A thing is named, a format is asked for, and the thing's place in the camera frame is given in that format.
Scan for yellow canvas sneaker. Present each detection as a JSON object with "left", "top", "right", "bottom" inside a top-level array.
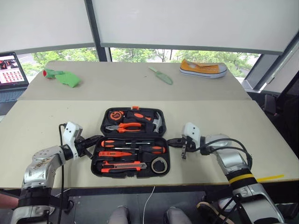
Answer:
[{"left": 179, "top": 59, "right": 228, "bottom": 79}]

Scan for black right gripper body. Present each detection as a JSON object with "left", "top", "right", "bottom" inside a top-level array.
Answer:
[{"left": 183, "top": 138, "right": 199, "bottom": 153}]

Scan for black office chair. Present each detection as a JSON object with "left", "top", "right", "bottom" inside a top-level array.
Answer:
[{"left": 261, "top": 79, "right": 299, "bottom": 161}]

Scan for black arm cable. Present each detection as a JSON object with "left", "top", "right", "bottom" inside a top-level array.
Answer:
[
  {"left": 58, "top": 123, "right": 68, "bottom": 224},
  {"left": 199, "top": 138, "right": 253, "bottom": 173}
]

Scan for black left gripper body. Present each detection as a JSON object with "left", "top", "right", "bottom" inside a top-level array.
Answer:
[{"left": 74, "top": 136, "right": 93, "bottom": 158}]

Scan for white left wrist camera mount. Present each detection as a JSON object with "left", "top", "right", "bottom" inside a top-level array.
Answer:
[{"left": 62, "top": 121, "right": 84, "bottom": 161}]

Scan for orange black utility knife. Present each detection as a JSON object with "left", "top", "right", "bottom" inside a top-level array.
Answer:
[{"left": 100, "top": 161, "right": 148, "bottom": 174}]

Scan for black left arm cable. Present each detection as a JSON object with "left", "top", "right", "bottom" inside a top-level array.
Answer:
[{"left": 58, "top": 123, "right": 68, "bottom": 224}]

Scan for yellow tape strip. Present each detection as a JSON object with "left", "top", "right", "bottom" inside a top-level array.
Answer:
[{"left": 256, "top": 174, "right": 285, "bottom": 182}]

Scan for black tool case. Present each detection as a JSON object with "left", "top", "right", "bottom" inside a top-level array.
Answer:
[{"left": 90, "top": 106, "right": 171, "bottom": 180}]

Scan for red voltage tester pen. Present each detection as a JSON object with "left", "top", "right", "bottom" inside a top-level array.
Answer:
[{"left": 98, "top": 151, "right": 137, "bottom": 157}]

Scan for steel claw hammer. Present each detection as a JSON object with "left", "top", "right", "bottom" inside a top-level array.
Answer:
[{"left": 126, "top": 111, "right": 164, "bottom": 134}]

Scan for dark window frame post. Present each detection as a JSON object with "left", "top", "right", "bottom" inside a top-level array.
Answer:
[{"left": 84, "top": 0, "right": 112, "bottom": 63}]

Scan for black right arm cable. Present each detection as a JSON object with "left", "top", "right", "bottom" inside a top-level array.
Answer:
[{"left": 199, "top": 138, "right": 253, "bottom": 173}]

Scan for open laptop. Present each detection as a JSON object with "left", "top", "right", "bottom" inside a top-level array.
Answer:
[{"left": 0, "top": 51, "right": 30, "bottom": 103}]

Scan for black orange handle screwdriver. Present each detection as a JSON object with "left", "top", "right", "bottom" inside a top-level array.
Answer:
[
  {"left": 114, "top": 145, "right": 166, "bottom": 155},
  {"left": 100, "top": 139, "right": 155, "bottom": 147}
]

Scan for grey rounded shape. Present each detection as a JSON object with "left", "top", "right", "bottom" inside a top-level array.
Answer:
[
  {"left": 107, "top": 206, "right": 130, "bottom": 224},
  {"left": 164, "top": 206, "right": 192, "bottom": 224}
]

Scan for grey slanted window frame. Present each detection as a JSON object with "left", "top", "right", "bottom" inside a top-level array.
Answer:
[{"left": 242, "top": 30, "right": 299, "bottom": 91}]

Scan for orange handle pliers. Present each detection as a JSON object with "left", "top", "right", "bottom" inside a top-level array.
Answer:
[{"left": 105, "top": 122, "right": 142, "bottom": 134}]

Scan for white roller blind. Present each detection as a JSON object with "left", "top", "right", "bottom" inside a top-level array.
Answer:
[
  {"left": 92, "top": 0, "right": 299, "bottom": 56},
  {"left": 0, "top": 0, "right": 96, "bottom": 54}
]

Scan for green garden trowel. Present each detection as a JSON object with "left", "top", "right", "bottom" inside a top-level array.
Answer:
[{"left": 149, "top": 66, "right": 174, "bottom": 85}]

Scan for green cloth bundle red tip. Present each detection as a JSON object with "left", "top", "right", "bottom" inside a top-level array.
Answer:
[{"left": 43, "top": 69, "right": 82, "bottom": 89}]

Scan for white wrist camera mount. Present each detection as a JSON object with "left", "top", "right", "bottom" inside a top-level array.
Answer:
[
  {"left": 182, "top": 122, "right": 202, "bottom": 149},
  {"left": 62, "top": 121, "right": 84, "bottom": 161}
]

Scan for black electrical tape roll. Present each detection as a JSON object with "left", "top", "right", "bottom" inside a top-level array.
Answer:
[{"left": 150, "top": 157, "right": 168, "bottom": 174}]

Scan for thin white cable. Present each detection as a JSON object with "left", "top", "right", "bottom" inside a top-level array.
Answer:
[{"left": 142, "top": 185, "right": 156, "bottom": 224}]

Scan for black shoe tan sole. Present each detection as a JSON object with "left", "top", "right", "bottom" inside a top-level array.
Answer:
[{"left": 196, "top": 198, "right": 237, "bottom": 224}]

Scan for orange black tape measure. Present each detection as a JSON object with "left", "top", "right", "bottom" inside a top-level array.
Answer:
[{"left": 108, "top": 111, "right": 125, "bottom": 122}]

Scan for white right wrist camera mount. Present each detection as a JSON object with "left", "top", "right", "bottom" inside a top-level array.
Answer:
[{"left": 182, "top": 122, "right": 202, "bottom": 149}]

